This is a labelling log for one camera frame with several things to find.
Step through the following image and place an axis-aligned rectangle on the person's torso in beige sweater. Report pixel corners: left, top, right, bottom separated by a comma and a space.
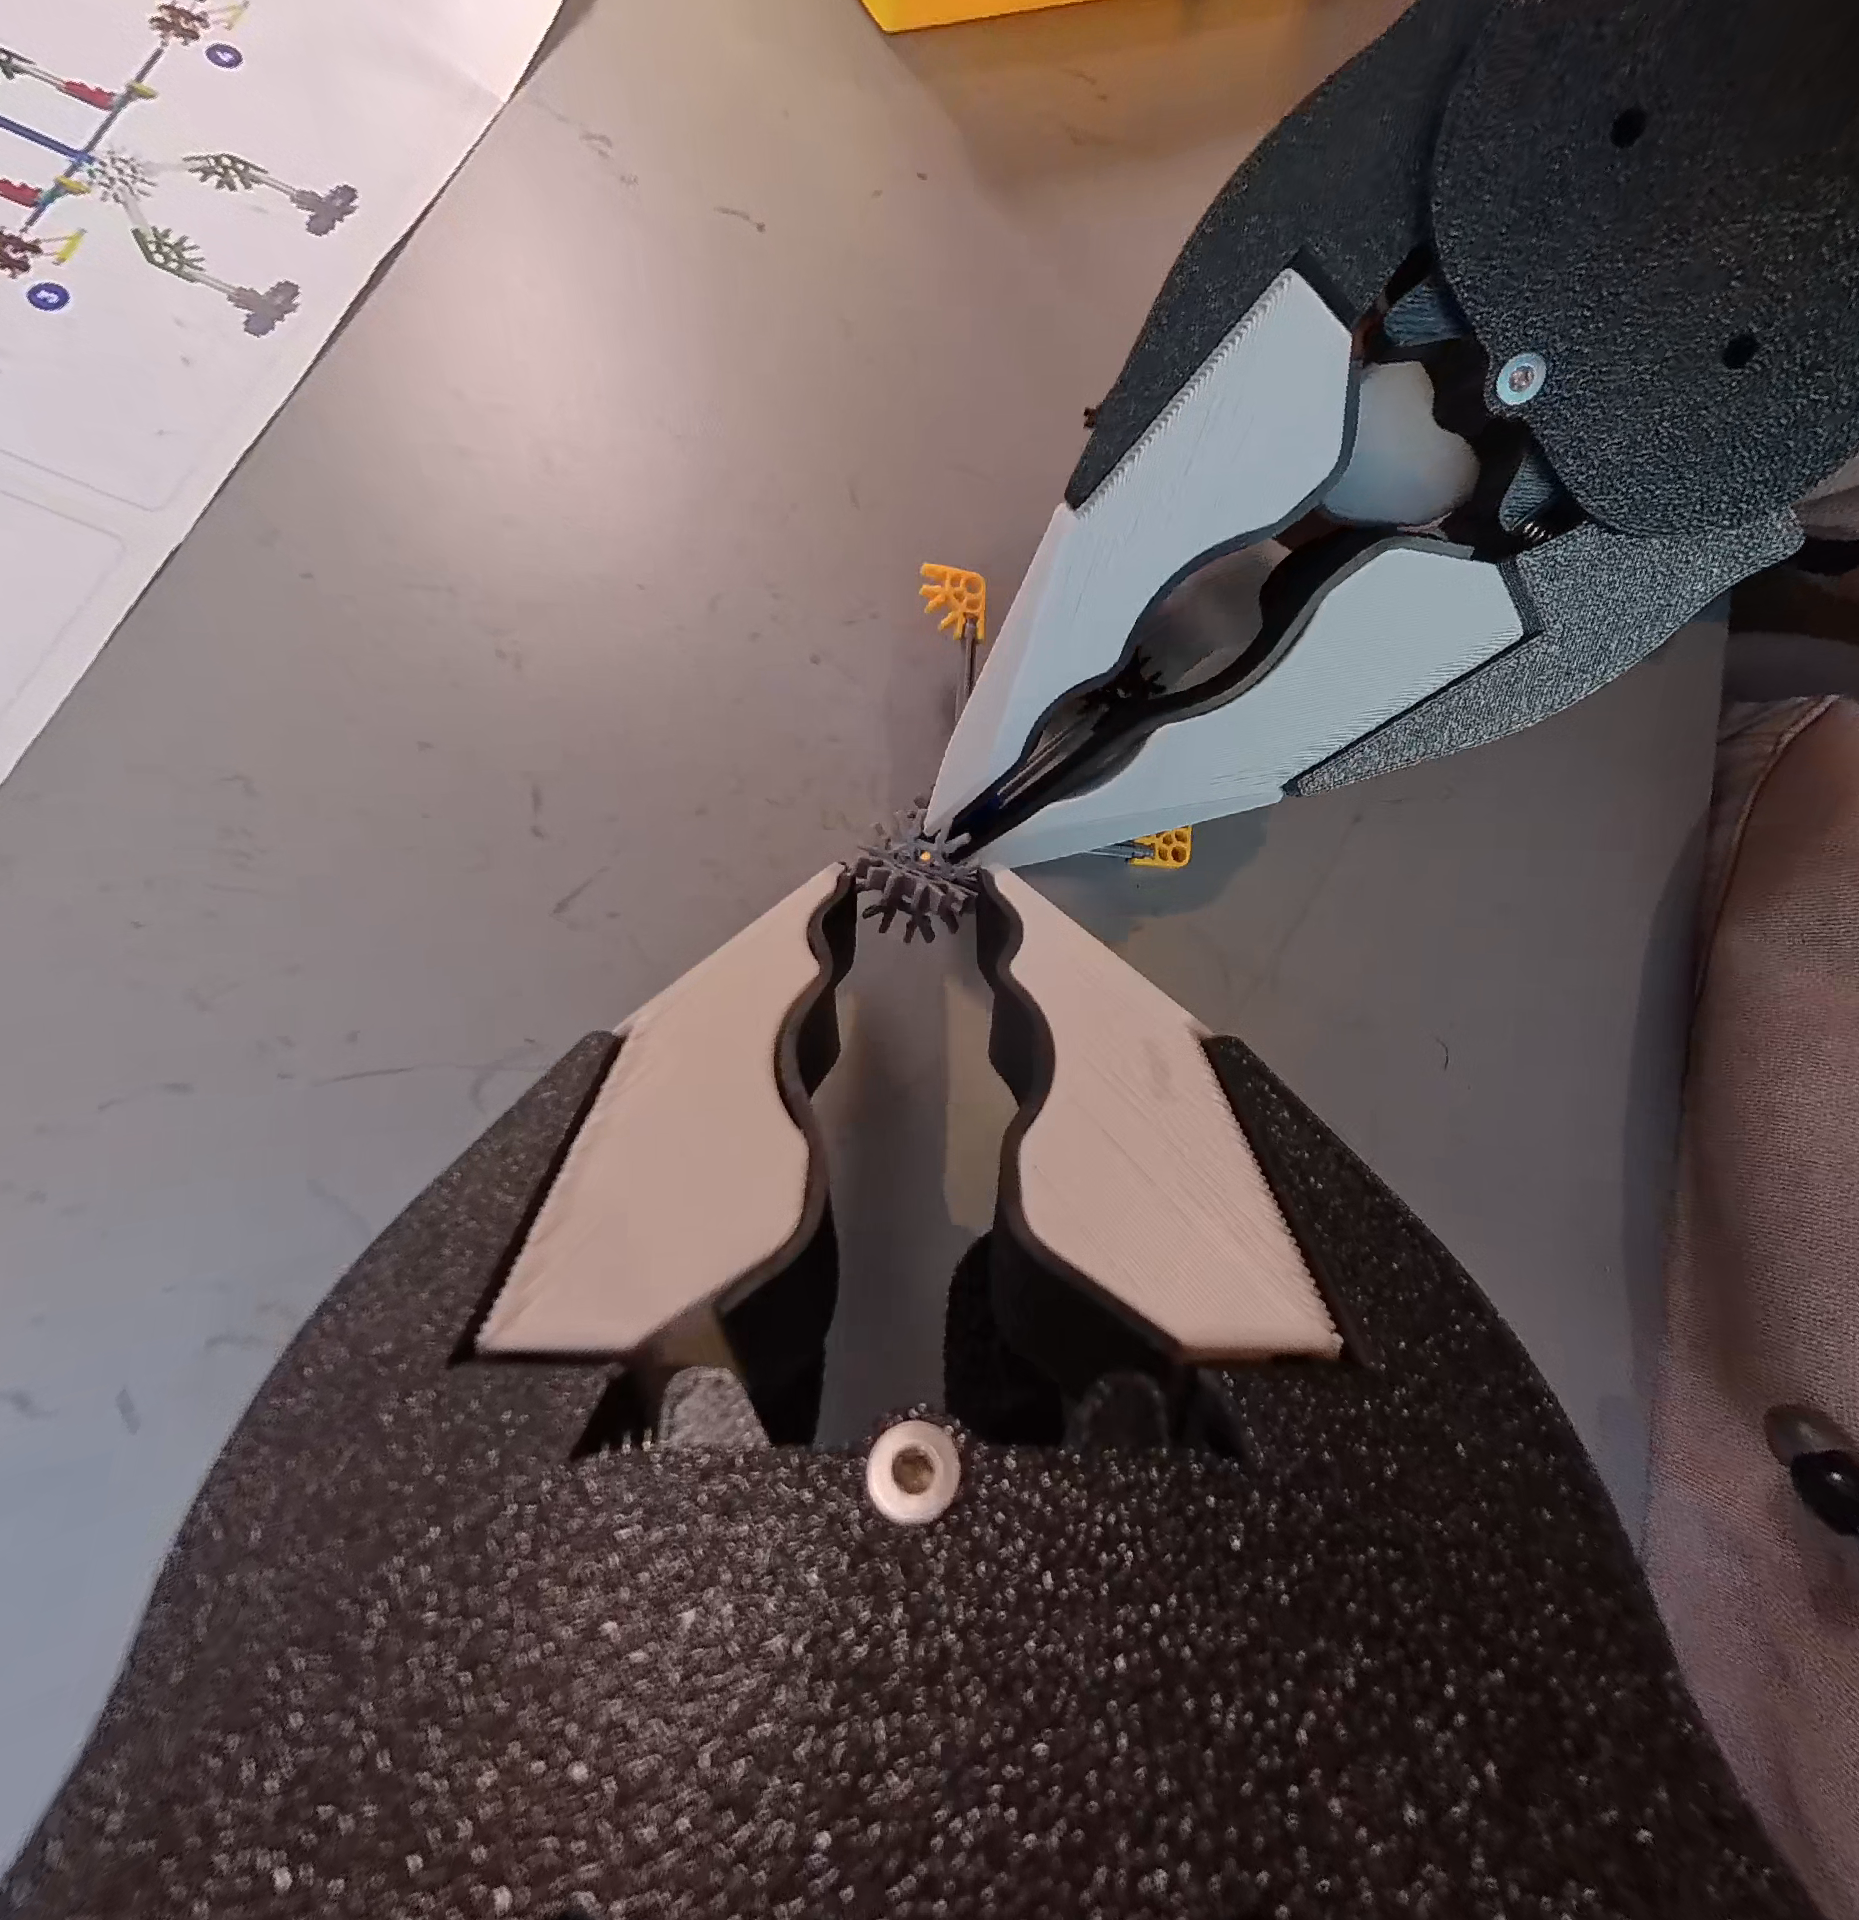
1630, 480, 1859, 1914

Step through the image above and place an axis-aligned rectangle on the multicolour rod and connector assembly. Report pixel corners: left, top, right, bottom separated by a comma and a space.
917, 563, 1193, 872

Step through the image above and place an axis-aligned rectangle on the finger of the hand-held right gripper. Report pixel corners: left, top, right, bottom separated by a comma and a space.
972, 539, 1534, 872
924, 268, 1358, 839

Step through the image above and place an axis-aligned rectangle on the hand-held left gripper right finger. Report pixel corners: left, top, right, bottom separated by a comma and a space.
975, 865, 1344, 1445

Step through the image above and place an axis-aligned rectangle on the white toy instruction sheet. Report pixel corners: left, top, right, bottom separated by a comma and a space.
0, 0, 570, 826

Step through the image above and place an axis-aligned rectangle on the yellow plastic bin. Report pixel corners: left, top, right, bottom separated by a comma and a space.
863, 0, 1111, 36

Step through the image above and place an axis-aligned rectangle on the grey connector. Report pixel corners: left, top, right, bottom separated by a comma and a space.
852, 808, 978, 945

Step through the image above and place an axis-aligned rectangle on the black drawstring with toggle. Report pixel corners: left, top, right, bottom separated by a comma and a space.
1766, 1403, 1859, 1535

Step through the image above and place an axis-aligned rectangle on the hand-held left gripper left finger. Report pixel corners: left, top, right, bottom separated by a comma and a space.
470, 858, 855, 1445

